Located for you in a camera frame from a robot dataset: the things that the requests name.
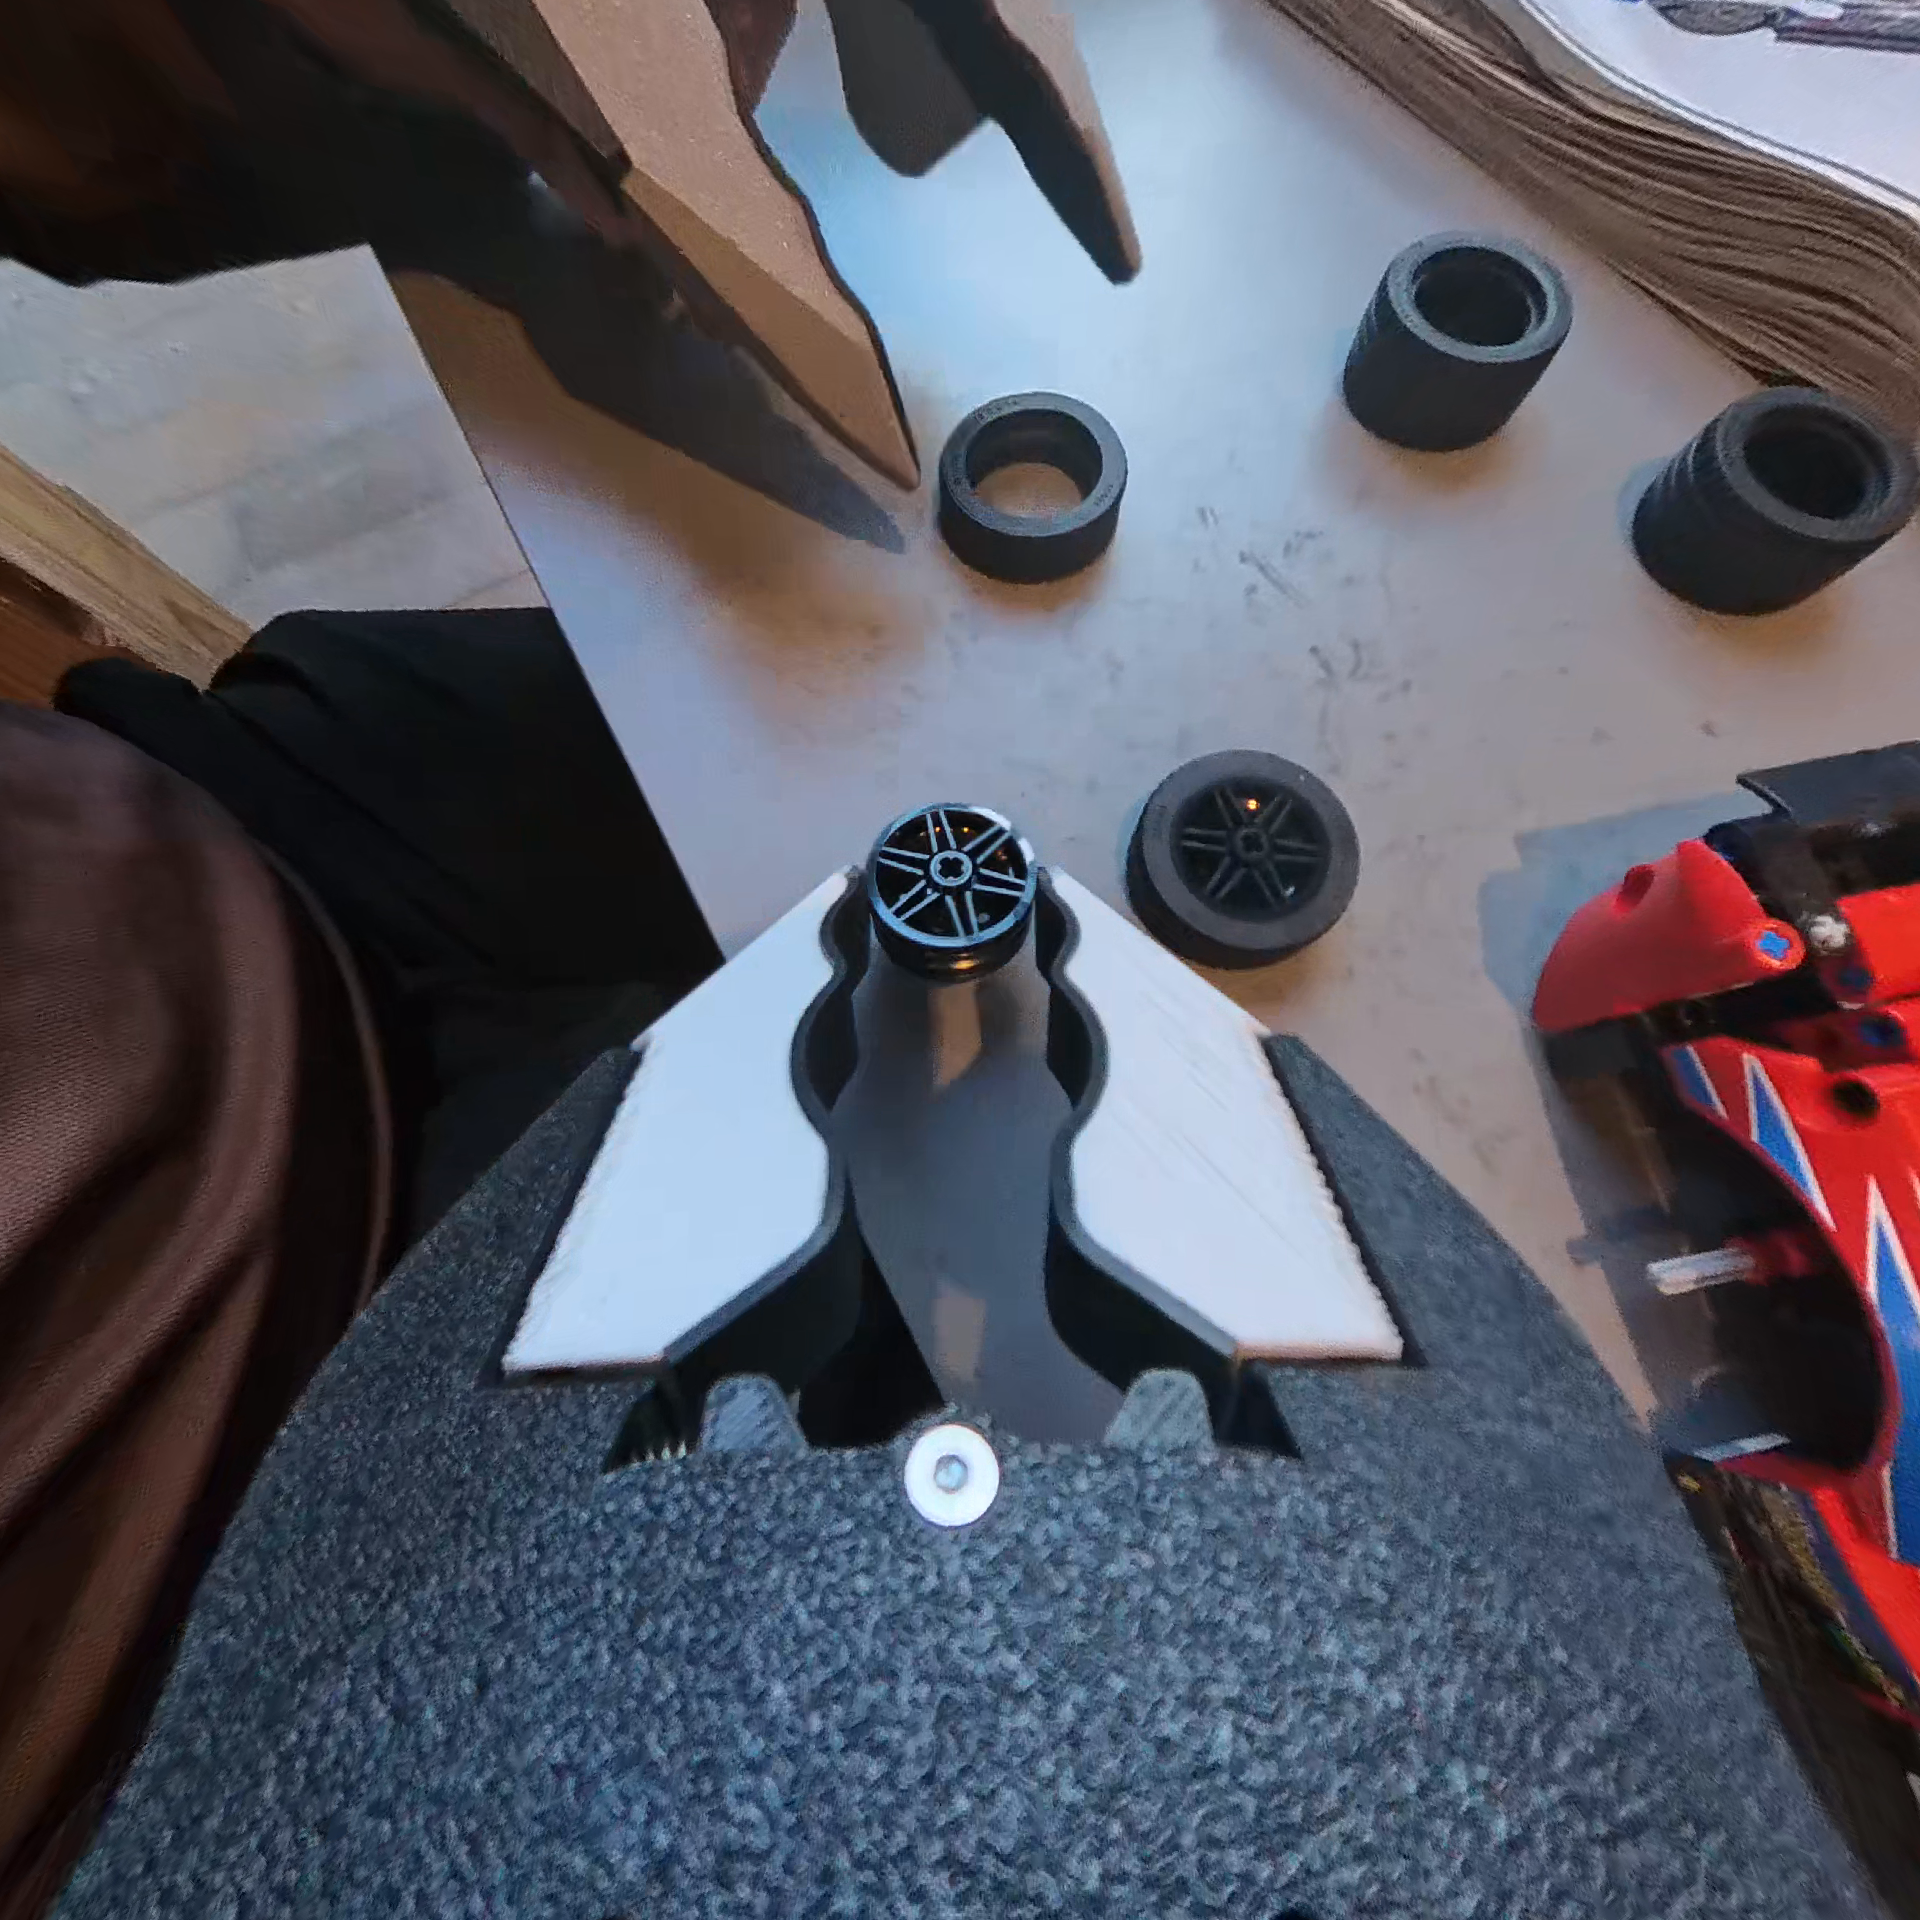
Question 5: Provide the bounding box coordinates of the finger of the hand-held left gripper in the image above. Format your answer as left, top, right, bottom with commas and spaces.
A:
529, 0, 920, 493
913, 0, 1144, 287

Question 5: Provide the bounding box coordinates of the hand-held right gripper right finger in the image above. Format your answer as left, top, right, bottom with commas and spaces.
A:
1036, 868, 1408, 1412

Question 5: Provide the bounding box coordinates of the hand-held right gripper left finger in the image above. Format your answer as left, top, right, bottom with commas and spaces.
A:
501, 871, 874, 1427

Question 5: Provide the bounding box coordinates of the black toy tire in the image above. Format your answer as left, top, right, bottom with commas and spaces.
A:
936, 391, 1128, 587
1127, 750, 1365, 969
1341, 233, 1573, 453
1630, 387, 1920, 618

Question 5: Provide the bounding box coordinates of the black toy wheel rim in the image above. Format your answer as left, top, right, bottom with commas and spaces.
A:
1175, 781, 1325, 912
865, 801, 1040, 988

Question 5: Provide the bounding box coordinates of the white brick race car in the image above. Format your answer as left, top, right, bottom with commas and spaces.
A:
1528, 742, 1920, 1801

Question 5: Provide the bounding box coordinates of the instruction booklet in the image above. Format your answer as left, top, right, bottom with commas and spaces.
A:
1271, 0, 1920, 441

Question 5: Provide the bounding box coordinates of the person's left forearm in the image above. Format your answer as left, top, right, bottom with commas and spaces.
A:
0, 0, 622, 291

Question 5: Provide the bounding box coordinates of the person's brown garment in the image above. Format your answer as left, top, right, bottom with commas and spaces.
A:
0, 605, 723, 1910

